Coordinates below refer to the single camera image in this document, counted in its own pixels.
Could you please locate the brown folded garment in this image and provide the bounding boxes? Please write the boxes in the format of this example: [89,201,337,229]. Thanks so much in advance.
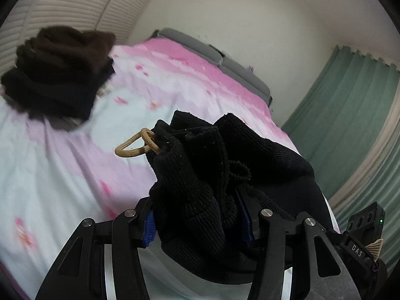
[15,26,116,79]

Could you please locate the green curtain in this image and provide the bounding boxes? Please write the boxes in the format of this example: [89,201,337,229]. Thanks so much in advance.
[333,150,400,266]
[281,45,400,194]

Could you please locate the black pants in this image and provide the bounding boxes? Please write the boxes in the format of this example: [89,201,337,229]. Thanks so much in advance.
[115,110,341,280]

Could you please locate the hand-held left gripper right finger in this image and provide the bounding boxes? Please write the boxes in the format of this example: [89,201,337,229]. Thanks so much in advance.
[234,187,360,300]

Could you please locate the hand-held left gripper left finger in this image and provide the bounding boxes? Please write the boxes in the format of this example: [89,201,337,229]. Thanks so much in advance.
[35,194,157,300]

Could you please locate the white louvered wardrobe door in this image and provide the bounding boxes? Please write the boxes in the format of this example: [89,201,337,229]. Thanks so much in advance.
[97,0,171,43]
[0,0,130,77]

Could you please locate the grey headboard cushion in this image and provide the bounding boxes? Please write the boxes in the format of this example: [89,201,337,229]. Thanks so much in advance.
[157,27,225,66]
[219,56,272,104]

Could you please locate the pink floral duvet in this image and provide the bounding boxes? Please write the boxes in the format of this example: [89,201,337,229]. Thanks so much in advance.
[0,37,341,300]

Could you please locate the black folded garment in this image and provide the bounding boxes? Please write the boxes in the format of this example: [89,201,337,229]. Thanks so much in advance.
[1,58,115,122]

